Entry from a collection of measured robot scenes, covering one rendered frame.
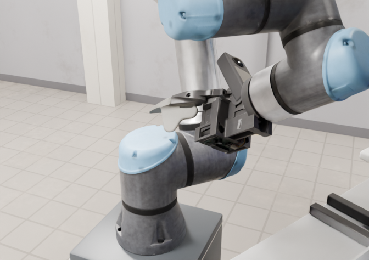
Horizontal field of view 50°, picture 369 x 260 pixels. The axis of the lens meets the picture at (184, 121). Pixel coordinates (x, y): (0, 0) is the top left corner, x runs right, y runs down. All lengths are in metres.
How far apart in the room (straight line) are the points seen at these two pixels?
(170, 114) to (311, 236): 0.34
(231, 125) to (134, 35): 3.12
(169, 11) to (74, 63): 3.68
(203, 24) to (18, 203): 2.19
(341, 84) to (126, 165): 0.44
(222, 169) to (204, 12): 0.45
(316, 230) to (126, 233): 0.37
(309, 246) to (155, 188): 0.29
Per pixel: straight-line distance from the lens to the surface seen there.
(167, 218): 0.82
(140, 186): 0.77
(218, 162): 0.81
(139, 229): 0.82
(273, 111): 0.54
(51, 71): 4.34
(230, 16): 0.45
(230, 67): 0.64
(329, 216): 0.81
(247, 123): 0.56
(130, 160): 0.75
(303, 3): 0.51
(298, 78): 0.50
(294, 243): 0.76
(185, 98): 0.63
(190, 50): 0.80
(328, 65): 0.48
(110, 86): 3.70
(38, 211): 2.43
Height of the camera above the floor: 1.36
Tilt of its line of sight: 24 degrees down
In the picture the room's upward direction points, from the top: straight up
